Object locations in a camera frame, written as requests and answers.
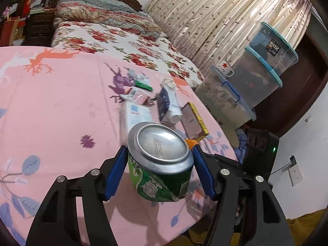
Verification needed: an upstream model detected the green aluminium soda can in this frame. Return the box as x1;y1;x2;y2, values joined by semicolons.
127;122;194;202

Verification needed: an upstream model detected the blue white milk carton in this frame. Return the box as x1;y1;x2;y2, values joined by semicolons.
157;87;183;126

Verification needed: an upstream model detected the round brown trash bin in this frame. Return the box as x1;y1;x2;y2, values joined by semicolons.
217;117;240;148

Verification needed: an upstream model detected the blue purple cloth pile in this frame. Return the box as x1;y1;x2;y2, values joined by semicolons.
234;129;247;163

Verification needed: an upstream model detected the orange peel piece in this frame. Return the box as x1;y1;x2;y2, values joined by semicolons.
185;139;199;150

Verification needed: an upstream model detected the lower clear storage bin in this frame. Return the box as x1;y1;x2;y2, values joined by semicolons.
195;65;256;129

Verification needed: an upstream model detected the clear storage bin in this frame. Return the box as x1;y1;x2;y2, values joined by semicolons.
249;22;298;76
229;46;283;108
195;65;256;129

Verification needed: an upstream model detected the yellow red cardboard box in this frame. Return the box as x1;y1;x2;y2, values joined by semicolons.
181;102;209;142

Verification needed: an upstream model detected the upper clear storage bin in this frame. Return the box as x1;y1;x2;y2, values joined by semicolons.
229;46;283;108

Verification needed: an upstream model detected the white enamel mug red star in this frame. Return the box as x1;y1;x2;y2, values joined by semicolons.
216;59;234;77

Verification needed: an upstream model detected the top clear storage bin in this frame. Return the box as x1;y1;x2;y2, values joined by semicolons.
249;22;298;76

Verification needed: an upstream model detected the pink patterned bed sheet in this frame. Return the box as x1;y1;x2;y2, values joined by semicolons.
0;45;238;246

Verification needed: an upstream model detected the crumpled white tissue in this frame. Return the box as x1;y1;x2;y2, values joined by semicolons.
161;77;177;90

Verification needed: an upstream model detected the white tissue pack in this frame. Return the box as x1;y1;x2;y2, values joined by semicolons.
120;101;153;145

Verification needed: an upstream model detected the red white snack wrapper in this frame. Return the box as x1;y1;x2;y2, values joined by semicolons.
119;87;150;105

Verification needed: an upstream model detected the green white small wrapper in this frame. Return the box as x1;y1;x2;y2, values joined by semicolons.
127;68;153;92

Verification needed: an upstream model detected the floral white red blanket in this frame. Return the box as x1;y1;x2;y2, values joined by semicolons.
51;21;205;88

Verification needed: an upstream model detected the beige leaf pattern curtain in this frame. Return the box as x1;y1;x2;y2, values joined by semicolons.
147;0;312;75

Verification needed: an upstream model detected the dark wooden nightstand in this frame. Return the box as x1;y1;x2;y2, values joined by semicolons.
23;8;55;47

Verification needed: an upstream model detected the folded floral quilt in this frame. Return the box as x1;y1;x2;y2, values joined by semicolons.
53;0;167;41

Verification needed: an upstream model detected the white wall socket plate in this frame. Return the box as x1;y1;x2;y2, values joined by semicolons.
288;155;304;187

